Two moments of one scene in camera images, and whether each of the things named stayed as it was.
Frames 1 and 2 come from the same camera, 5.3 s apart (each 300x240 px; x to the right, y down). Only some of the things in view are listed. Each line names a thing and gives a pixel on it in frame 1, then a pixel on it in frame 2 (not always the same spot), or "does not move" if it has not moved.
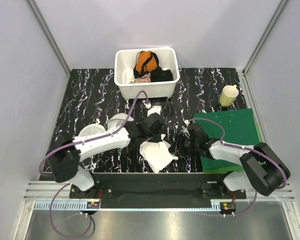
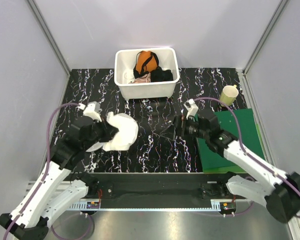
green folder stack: x=240 y=128 does not move
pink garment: x=146 y=78 does not move
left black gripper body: x=154 y=137 -> x=101 y=133
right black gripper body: x=186 y=144 -> x=189 y=128
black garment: x=159 y=75 does not move
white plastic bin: x=124 y=73 does not move
